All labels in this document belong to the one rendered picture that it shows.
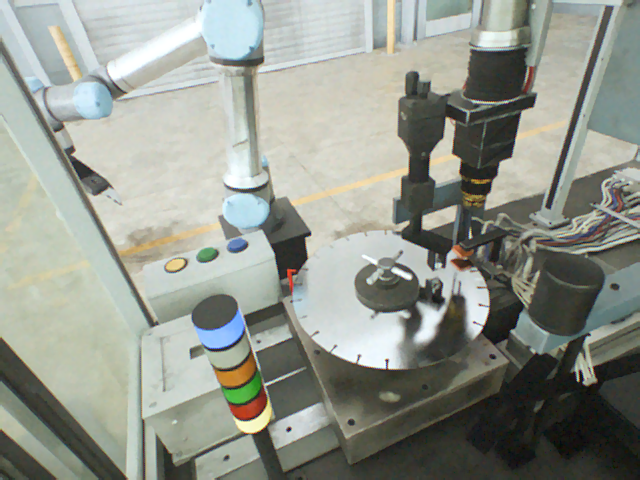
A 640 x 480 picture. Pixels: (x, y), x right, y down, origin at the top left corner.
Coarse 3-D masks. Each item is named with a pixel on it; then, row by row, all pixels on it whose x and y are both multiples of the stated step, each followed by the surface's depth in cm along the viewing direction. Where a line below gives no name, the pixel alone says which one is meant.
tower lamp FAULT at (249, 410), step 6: (264, 390) 46; (258, 396) 44; (264, 396) 45; (228, 402) 43; (252, 402) 43; (258, 402) 44; (264, 402) 46; (234, 408) 44; (240, 408) 43; (246, 408) 43; (252, 408) 44; (258, 408) 45; (234, 414) 45; (240, 414) 44; (246, 414) 44; (252, 414) 44; (258, 414) 45
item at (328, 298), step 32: (320, 256) 75; (352, 256) 74; (384, 256) 73; (416, 256) 73; (448, 256) 72; (320, 288) 68; (352, 288) 67; (448, 288) 65; (480, 288) 64; (320, 320) 62; (352, 320) 61; (384, 320) 61; (416, 320) 60; (448, 320) 60; (480, 320) 59; (352, 352) 57; (384, 352) 56; (416, 352) 56; (448, 352) 55
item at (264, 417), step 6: (264, 408) 46; (270, 408) 48; (264, 414) 46; (270, 414) 48; (234, 420) 47; (240, 420) 45; (246, 420) 45; (252, 420) 45; (258, 420) 46; (264, 420) 46; (240, 426) 46; (246, 426) 46; (252, 426) 46; (258, 426) 46; (264, 426) 47; (246, 432) 46; (252, 432) 46; (258, 432) 47
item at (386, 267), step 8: (368, 256) 66; (392, 256) 65; (376, 264) 65; (384, 264) 63; (392, 264) 63; (376, 272) 63; (384, 272) 63; (392, 272) 64; (400, 272) 62; (368, 280) 62
